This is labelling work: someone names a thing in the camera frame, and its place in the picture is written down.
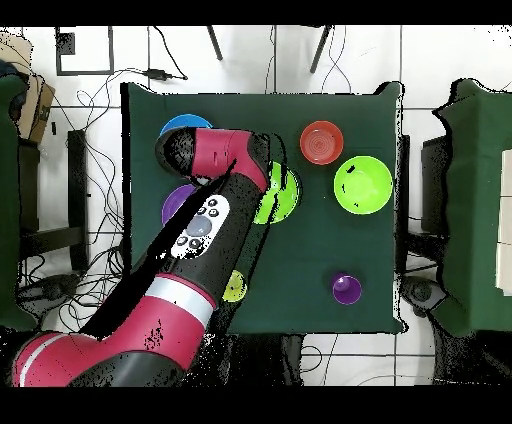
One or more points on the green plastic bowl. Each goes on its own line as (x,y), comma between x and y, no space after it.
(364,188)
(286,196)

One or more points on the dark green tablecloth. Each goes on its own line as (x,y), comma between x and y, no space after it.
(472,200)
(8,200)
(320,248)

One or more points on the grey base with black knob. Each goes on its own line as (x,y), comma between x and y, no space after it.
(52,286)

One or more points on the yellow plastic cup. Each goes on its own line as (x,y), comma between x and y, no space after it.
(236,288)

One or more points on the black power adapter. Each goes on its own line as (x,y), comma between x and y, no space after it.
(156,74)

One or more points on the blue plastic bowl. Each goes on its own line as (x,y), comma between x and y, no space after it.
(184,121)

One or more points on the small orange plastic bowl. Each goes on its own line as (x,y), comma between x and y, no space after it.
(321,142)

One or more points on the cardboard box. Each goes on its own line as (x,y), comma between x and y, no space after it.
(38,112)

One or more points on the purple plastic bowl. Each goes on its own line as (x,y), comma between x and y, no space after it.
(178,200)

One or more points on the black metal frame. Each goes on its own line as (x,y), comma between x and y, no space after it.
(434,180)
(78,200)

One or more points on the black stand leg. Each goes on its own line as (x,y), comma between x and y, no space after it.
(214,44)
(320,50)

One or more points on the purple plastic cup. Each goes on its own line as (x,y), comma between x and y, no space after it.
(346,290)

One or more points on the grey wheeled base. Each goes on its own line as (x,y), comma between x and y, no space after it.
(422,294)

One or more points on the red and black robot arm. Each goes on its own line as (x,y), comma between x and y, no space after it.
(224,152)

